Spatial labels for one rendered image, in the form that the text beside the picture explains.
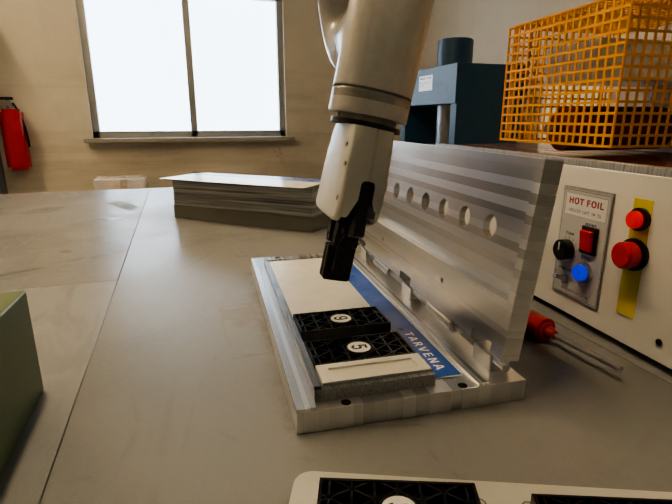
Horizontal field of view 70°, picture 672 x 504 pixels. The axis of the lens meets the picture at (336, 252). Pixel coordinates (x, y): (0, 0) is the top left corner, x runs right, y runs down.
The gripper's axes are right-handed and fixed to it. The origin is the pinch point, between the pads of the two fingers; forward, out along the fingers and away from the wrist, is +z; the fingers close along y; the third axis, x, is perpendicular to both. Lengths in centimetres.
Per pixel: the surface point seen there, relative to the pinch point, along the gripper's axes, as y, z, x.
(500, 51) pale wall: -245, -91, 156
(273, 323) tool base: 0.7, 7.8, -6.1
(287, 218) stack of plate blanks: -55, 5, 4
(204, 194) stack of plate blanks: -70, 5, -15
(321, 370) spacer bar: 14.0, 6.3, -3.8
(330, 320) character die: 3.7, 5.7, -0.5
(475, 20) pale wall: -276, -113, 149
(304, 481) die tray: 24.0, 9.3, -6.7
